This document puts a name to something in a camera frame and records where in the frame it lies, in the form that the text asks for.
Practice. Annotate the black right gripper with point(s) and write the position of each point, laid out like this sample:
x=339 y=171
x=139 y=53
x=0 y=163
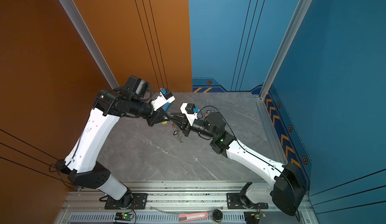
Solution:
x=186 y=126

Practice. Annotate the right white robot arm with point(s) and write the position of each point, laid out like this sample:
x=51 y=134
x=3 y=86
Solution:
x=286 y=185

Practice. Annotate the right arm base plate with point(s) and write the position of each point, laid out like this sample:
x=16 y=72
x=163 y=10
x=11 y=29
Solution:
x=236 y=201

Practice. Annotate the keyring with coloured keys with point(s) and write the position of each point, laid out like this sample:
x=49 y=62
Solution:
x=177 y=133

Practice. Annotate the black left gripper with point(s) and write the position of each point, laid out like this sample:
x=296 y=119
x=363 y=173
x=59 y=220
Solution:
x=159 y=116

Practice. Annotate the red utility knife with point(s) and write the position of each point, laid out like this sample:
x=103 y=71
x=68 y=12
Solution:
x=193 y=217

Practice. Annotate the aluminium corner post right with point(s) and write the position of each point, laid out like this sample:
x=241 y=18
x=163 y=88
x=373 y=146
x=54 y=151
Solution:
x=293 y=27

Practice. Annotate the aluminium corner post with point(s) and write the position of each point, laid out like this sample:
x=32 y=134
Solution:
x=86 y=36
x=293 y=27

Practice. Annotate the green circuit board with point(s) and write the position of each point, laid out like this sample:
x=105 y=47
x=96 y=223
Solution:
x=253 y=218
x=124 y=218

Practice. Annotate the aluminium corner post left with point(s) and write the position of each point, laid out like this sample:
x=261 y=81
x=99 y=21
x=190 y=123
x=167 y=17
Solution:
x=86 y=36

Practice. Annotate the right green circuit board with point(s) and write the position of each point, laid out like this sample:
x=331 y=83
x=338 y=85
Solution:
x=253 y=218

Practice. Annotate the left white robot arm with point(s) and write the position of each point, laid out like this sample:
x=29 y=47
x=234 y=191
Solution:
x=133 y=100

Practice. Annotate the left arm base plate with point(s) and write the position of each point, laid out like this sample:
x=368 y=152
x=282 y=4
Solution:
x=135 y=201

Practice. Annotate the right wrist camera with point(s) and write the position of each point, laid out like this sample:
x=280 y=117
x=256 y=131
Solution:
x=190 y=111

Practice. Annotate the left green circuit board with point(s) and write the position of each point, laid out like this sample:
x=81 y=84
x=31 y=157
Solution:
x=124 y=218

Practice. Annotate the black round knob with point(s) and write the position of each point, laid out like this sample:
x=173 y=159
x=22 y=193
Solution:
x=217 y=216

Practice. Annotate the light blue plastic tube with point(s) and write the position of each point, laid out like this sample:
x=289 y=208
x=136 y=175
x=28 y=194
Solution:
x=166 y=106

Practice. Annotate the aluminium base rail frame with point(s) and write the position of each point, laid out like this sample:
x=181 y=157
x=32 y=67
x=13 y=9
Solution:
x=167 y=199

